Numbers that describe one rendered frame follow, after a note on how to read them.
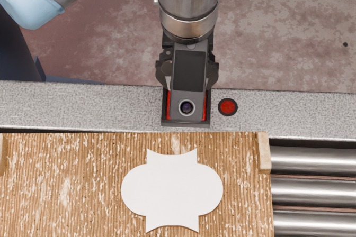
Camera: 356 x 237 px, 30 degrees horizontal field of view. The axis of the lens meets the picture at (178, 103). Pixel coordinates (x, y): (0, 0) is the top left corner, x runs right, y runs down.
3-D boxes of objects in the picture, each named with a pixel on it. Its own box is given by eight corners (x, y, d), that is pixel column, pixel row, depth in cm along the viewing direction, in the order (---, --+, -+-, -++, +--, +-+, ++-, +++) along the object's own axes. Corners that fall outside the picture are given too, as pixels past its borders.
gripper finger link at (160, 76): (188, 79, 99) (188, 51, 92) (187, 90, 99) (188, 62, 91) (157, 78, 100) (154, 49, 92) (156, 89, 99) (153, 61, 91)
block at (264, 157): (255, 138, 100) (257, 131, 98) (267, 138, 100) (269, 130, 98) (257, 175, 98) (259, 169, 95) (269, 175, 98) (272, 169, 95)
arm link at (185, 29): (219, 23, 79) (150, 20, 80) (217, 42, 83) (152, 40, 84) (220, -29, 83) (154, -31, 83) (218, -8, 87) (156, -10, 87)
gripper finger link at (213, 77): (217, 81, 99) (220, 53, 91) (217, 91, 99) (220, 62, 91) (185, 80, 99) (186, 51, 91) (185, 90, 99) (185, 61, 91)
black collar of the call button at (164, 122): (163, 83, 106) (163, 78, 105) (211, 84, 106) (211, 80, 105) (161, 126, 103) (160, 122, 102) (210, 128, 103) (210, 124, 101)
